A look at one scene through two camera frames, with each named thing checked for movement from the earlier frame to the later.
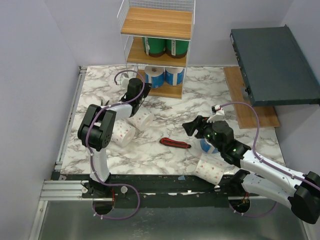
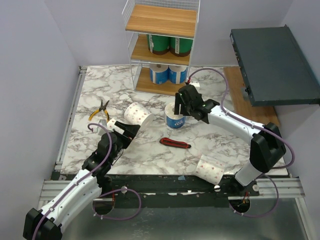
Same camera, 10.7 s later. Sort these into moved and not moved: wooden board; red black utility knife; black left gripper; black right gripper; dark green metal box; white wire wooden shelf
Moved: white wire wooden shelf; black left gripper; black right gripper
Not moved: red black utility knife; wooden board; dark green metal box
